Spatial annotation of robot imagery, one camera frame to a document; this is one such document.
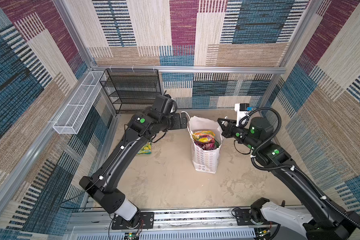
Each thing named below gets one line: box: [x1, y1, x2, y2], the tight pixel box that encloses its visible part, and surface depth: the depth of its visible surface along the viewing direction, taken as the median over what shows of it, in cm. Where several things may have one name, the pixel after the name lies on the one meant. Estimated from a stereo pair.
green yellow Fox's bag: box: [136, 141, 152, 155], surface depth 98 cm
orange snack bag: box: [192, 130, 216, 143], surface depth 82 cm
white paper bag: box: [180, 111, 224, 174], surface depth 81 cm
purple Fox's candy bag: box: [194, 139, 219, 151], surface depth 85 cm
